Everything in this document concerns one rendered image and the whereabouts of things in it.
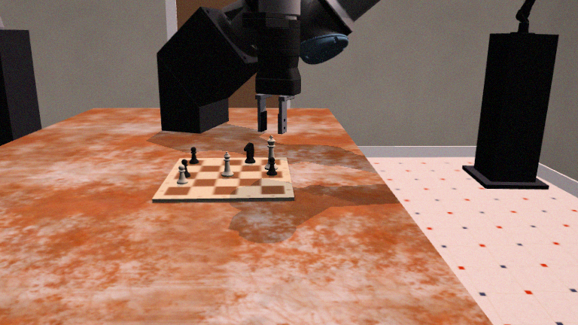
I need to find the white chess king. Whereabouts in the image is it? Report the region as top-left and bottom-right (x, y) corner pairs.
(265, 135), (278, 170)

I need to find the brown and cream chessboard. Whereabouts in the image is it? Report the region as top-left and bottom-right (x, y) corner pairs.
(152, 157), (294, 202)

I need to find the white pawn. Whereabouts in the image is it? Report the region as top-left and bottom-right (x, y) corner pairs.
(177, 165), (188, 184)

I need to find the white bishop chess piece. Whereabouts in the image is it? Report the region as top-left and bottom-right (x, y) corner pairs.
(221, 152), (233, 177)

